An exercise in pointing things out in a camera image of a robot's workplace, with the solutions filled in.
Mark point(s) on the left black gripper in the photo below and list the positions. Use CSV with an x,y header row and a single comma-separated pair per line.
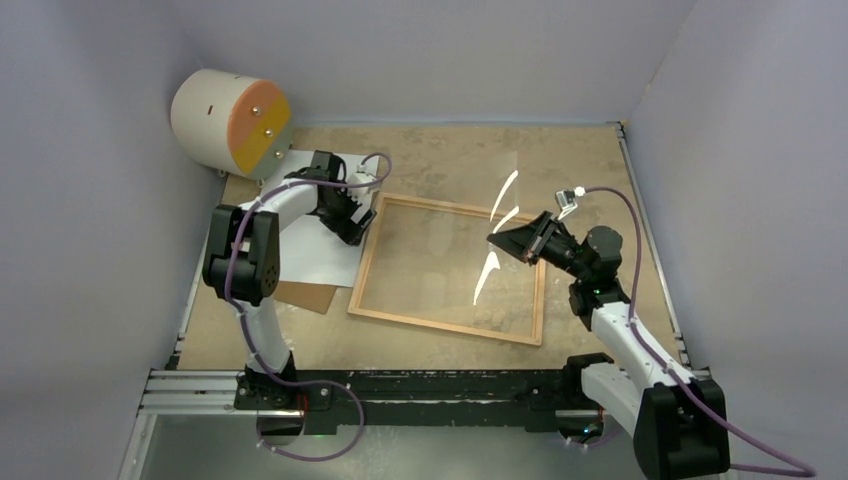
x,y
346,229

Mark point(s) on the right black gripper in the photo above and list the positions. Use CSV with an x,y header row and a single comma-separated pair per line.
x,y
529,241

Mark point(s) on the clear glass pane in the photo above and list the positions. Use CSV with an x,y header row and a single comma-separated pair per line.
x,y
503,172

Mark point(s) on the glossy printed photo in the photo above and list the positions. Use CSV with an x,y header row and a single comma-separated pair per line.
x,y
309,252

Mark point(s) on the wooden picture frame with glass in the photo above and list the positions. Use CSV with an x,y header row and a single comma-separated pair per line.
x,y
420,265

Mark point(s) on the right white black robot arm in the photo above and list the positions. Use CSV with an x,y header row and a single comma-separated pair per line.
x,y
664,409

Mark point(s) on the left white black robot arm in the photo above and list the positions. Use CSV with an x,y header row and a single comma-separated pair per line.
x,y
242,263

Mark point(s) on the brown cardboard backing board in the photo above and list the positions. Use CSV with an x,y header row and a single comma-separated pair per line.
x,y
312,297

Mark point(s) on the white cylindrical drum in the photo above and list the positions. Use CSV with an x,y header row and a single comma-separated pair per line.
x,y
232,123

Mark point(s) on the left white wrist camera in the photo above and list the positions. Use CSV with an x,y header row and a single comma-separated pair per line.
x,y
362,184

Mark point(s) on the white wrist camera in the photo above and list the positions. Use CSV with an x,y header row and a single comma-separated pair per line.
x,y
567,201
362,184

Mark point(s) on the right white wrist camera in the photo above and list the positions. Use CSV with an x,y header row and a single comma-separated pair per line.
x,y
567,201

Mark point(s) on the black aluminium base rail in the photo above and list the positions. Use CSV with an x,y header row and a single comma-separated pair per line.
x,y
536,401

